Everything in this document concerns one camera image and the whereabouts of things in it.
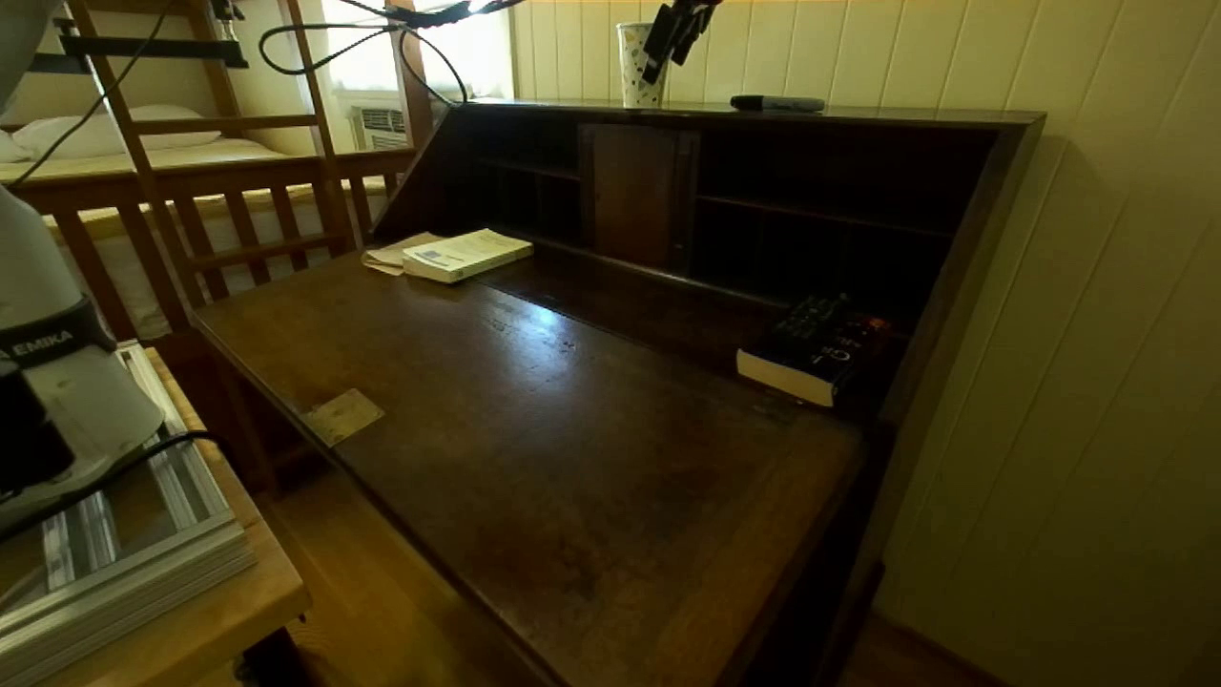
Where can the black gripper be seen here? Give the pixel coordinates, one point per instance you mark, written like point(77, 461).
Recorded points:
point(698, 10)

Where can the white patterned paper coffee cup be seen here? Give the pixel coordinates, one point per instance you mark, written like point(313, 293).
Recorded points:
point(633, 70)

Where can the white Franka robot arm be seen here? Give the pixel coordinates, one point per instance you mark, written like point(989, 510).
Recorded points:
point(25, 280)

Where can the white paperback book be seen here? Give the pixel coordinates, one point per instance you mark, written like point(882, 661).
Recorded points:
point(463, 252)

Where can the white window air conditioner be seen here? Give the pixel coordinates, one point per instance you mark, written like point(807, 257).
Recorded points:
point(379, 129)

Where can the bright window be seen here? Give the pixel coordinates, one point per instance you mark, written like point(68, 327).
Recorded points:
point(363, 63)

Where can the black cover paperback book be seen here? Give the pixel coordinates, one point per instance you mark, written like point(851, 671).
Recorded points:
point(814, 346)

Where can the brown paper envelope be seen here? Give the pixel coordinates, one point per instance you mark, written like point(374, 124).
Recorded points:
point(383, 257)

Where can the dark wooden secretary desk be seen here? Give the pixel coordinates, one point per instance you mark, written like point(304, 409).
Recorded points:
point(575, 444)

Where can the wooden slatted chair back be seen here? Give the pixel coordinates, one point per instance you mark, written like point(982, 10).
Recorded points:
point(243, 177)

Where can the white bed mattress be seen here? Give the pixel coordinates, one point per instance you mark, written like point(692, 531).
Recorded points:
point(216, 149)

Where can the tan patch on desk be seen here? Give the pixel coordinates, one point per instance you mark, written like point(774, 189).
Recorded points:
point(346, 419)

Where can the black metal bar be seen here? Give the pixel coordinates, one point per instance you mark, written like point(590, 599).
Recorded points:
point(152, 47)

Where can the wooden bunk ladder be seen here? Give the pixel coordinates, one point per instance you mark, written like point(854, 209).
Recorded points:
point(133, 164)

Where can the white pillow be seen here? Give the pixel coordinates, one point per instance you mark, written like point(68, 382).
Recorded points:
point(77, 134)

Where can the light wooden side table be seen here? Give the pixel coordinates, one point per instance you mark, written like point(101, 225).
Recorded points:
point(234, 624)

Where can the aluminium profile base frame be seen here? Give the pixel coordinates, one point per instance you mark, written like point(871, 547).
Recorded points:
point(152, 560)

